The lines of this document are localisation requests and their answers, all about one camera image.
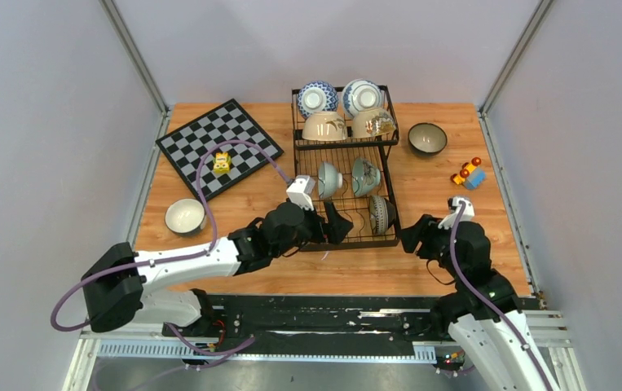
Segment blue white patterned bowl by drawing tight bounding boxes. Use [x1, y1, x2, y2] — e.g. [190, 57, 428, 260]
[368, 195, 396, 235]

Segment black wire dish rack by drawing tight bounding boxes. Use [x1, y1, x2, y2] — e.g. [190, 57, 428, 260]
[291, 89, 401, 252]

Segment blue white porcelain bowl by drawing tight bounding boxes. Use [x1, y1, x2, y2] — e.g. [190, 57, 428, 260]
[341, 79, 384, 119]

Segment teal white striped bowl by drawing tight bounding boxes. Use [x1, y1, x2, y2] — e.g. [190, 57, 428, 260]
[165, 199, 207, 236]

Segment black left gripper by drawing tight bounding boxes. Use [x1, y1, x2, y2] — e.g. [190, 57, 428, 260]
[271, 197, 352, 258]

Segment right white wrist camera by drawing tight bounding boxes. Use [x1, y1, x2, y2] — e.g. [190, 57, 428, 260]
[438, 195, 475, 230]

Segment yellow toy block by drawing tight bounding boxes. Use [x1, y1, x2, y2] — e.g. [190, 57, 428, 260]
[213, 152, 232, 174]

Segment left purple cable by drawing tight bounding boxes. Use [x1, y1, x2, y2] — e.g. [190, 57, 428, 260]
[50, 139, 295, 371]

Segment green floral bowl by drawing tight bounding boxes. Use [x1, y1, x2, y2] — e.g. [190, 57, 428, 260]
[351, 157, 381, 197]

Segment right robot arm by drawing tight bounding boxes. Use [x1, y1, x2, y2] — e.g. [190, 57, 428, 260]
[401, 214, 559, 390]

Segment pale green ribbed bowl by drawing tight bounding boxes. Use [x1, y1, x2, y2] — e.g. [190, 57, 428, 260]
[317, 161, 343, 200]

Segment black white chessboard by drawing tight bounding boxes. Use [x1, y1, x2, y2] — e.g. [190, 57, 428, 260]
[156, 99, 284, 200]

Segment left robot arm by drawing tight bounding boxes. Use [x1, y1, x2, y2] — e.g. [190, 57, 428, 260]
[82, 201, 353, 336]

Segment cream leaf bowl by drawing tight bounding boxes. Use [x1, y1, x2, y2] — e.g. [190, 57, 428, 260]
[302, 111, 348, 142]

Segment dark blue glazed bowl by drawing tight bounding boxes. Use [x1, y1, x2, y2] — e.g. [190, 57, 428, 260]
[408, 122, 448, 157]

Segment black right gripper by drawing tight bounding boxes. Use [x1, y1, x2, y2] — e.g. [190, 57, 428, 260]
[398, 213, 465, 279]

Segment orange blue toy blocks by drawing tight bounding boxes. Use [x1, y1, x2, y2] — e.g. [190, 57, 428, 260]
[450, 156, 487, 190]

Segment blue diamond pattern bowl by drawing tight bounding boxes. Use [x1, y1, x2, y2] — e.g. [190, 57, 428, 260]
[296, 81, 339, 119]

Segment cream painted bowl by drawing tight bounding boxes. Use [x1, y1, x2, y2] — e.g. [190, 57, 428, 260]
[351, 108, 397, 138]

